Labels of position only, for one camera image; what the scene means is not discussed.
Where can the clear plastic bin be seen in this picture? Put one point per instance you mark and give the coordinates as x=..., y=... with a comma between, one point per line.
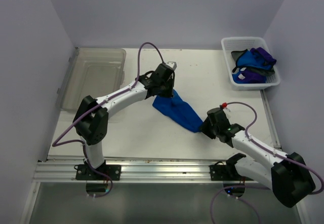
x=91, y=71

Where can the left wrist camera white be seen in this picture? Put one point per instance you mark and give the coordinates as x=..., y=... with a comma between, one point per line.
x=172, y=65

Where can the grey towel in basket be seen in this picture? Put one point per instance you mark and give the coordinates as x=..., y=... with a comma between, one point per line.
x=253, y=60

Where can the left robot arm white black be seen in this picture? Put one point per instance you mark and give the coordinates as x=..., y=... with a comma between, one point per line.
x=91, y=119

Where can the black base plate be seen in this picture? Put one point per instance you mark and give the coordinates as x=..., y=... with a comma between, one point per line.
x=219, y=171
x=83, y=172

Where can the white plastic basket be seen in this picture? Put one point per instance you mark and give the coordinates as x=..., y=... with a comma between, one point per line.
x=241, y=43

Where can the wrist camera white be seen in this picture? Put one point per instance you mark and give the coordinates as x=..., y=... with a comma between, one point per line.
x=227, y=111
x=172, y=65

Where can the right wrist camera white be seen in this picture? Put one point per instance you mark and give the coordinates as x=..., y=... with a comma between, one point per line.
x=227, y=111

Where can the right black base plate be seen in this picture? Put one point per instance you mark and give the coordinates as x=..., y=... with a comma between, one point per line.
x=219, y=171

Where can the purple towel in basket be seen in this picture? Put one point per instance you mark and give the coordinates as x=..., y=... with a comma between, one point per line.
x=259, y=61

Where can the blue towel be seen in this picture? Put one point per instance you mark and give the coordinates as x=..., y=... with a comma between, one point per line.
x=179, y=111
x=246, y=70

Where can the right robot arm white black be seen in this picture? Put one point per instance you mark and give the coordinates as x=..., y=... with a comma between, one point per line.
x=282, y=173

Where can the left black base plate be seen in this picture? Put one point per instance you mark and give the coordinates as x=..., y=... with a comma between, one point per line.
x=83, y=172

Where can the aluminium rail frame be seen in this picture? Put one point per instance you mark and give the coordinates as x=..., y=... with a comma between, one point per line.
x=173, y=170

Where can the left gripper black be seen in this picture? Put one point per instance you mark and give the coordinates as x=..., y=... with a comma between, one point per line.
x=169, y=94

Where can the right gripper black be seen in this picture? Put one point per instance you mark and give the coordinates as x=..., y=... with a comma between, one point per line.
x=204, y=128

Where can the blue towel in basket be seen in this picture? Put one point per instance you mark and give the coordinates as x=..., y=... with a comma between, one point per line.
x=246, y=70

